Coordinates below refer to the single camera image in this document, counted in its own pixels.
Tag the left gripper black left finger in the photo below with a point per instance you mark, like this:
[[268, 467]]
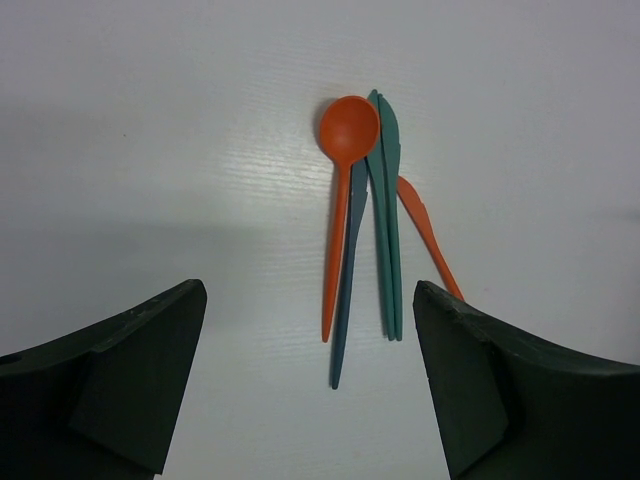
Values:
[[102, 402]]

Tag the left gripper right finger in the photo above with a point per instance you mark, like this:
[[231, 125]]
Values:
[[511, 405]]

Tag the dark blue knife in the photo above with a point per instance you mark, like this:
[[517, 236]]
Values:
[[357, 201]]

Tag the orange spoon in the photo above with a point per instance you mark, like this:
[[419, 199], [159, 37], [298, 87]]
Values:
[[348, 132]]

